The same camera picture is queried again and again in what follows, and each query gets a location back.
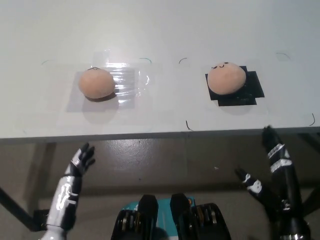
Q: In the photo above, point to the black diagonal table brace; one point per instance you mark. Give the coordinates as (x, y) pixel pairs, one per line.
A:
(312, 200)

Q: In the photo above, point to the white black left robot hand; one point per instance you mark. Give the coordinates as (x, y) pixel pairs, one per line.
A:
(67, 192)

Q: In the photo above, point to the clear tape patch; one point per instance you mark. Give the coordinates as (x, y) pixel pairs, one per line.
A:
(125, 80)

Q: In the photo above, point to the peach dumpling toy with crease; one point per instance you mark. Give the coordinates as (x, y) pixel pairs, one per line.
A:
(96, 82)

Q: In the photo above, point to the black teal robot torso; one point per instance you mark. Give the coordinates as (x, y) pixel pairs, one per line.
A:
(200, 220)

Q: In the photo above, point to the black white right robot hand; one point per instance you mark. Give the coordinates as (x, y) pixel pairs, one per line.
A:
(287, 185)

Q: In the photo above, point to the peach dumpling toy smiling face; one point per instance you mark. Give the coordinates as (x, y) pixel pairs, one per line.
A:
(226, 78)

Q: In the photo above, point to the black tape patch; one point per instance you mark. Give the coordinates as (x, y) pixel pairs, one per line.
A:
(251, 87)

